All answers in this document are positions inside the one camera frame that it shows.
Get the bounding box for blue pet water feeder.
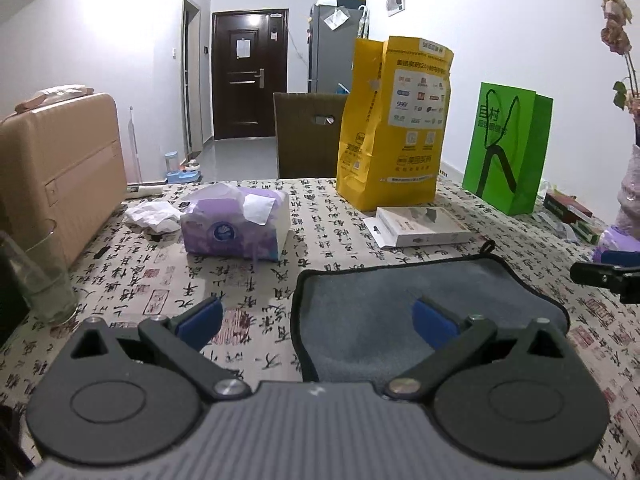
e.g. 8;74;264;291
163;151;204;185

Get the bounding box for yellow paper bag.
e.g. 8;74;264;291
335;35;455;213

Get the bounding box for purple tissue pack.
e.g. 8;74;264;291
179;184;291;262

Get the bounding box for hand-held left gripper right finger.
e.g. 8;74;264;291
384;297;572;401

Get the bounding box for dark brown door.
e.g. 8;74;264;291
210;8;290;140

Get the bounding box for pink wrapped vase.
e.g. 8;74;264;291
614;144;640;241

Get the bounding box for white cloth on suitcase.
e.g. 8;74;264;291
14;84;94;114

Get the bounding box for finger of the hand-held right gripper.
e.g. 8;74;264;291
569;251;640;305

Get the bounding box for white paper on refrigerator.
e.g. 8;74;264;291
323;8;350;31

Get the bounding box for side door frame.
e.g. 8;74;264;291
180;0;205;159

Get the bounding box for flat white box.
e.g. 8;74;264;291
362;205;474;249

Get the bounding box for grey refrigerator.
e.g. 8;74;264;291
307;2;371;95

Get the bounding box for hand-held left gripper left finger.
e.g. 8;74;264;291
64;295;252;401

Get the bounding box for crumpled white tissue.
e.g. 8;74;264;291
123;199;184;234

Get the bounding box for calligraphy printed tablecloth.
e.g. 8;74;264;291
0;176;640;471

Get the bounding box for clear drinking glass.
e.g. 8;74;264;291
0;218;81;326

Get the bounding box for purple plastic bag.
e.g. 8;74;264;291
592;226;640;264

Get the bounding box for dried flowers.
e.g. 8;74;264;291
599;0;640;126

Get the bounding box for grey towel with black edge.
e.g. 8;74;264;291
290;240;571;387

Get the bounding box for tan suitcase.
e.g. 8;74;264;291
0;92;129;272

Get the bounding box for green paper bag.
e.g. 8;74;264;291
462;81;555;216

